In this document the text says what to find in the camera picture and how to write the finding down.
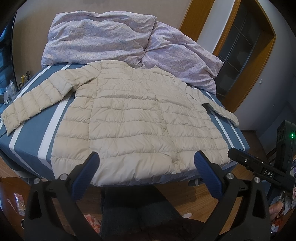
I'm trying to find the beige quilted down jacket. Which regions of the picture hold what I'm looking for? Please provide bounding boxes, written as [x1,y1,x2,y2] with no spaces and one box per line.
[1,60,239,186]

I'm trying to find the person's right hand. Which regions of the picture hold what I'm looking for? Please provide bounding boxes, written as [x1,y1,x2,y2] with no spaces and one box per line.
[269,201,283,221]

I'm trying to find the cluttered bedside items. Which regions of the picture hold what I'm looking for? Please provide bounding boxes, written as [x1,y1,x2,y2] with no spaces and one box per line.
[1,71,31,104]

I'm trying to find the pink patterned bag on floor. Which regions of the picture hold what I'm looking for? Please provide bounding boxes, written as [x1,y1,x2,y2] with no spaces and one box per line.
[84,214,101,234]

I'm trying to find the lilac floral duvet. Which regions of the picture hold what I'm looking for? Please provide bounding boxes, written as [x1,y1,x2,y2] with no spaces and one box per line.
[41,11,223,94]

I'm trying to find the pink packet on floor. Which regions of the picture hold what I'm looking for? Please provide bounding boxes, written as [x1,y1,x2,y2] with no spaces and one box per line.
[14,192,26,216]

